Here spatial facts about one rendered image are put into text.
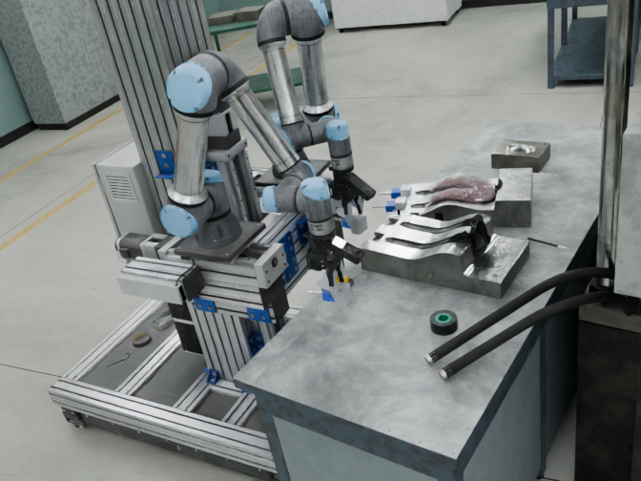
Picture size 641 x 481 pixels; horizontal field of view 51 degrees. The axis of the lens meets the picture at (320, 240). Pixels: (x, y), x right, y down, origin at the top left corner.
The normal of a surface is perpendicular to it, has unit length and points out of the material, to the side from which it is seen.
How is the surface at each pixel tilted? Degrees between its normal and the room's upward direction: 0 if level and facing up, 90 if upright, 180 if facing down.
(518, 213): 90
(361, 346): 0
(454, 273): 90
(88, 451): 0
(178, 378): 0
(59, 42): 90
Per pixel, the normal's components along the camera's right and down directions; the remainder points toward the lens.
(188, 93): -0.29, 0.41
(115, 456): -0.17, -0.85
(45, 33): 0.90, 0.07
